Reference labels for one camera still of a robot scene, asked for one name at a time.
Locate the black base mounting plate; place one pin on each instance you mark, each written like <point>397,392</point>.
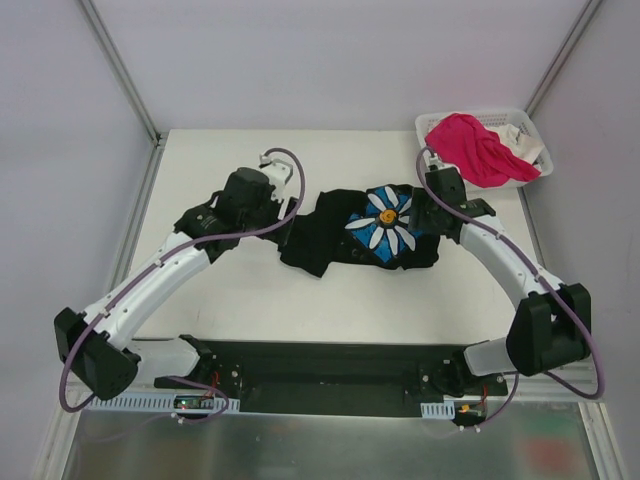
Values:
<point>305,378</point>

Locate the white cream t-shirt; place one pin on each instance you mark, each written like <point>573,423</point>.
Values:
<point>521,145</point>

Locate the left table edge rail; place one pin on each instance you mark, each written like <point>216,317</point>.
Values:
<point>135,220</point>

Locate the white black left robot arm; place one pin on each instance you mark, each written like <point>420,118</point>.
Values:
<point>98,344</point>

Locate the pink t-shirt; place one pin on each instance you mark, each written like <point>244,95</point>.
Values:
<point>477,153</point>

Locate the aluminium frame post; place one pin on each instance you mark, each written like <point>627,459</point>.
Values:
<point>116,64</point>
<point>588,12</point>

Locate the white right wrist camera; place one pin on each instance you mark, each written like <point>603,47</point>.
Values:
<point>433,162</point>

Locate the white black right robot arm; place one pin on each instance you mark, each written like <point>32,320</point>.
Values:
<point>551,326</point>

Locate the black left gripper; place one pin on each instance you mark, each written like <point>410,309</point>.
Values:
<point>288,220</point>

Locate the white plastic basket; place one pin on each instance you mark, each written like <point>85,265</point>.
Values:
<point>425,123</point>

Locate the white right cable duct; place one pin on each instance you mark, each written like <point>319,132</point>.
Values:
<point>444,410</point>

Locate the white cable duct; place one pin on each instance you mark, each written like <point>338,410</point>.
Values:
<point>166,403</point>
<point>444,410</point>

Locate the black daisy print t-shirt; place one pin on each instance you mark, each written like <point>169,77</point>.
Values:
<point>360,228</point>

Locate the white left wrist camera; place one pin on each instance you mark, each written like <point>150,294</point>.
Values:
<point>278,172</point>

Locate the white left cable duct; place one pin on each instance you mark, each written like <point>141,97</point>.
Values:
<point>166,403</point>

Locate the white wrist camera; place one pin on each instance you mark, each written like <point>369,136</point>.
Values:
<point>433,162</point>
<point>278,172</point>

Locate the front aluminium rail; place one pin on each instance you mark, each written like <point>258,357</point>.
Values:
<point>575,375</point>

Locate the left aluminium frame post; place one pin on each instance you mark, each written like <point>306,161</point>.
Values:
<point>116,64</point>

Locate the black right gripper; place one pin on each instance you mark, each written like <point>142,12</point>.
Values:
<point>423,216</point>

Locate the right aluminium frame post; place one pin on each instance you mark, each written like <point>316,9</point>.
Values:
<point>588,12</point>

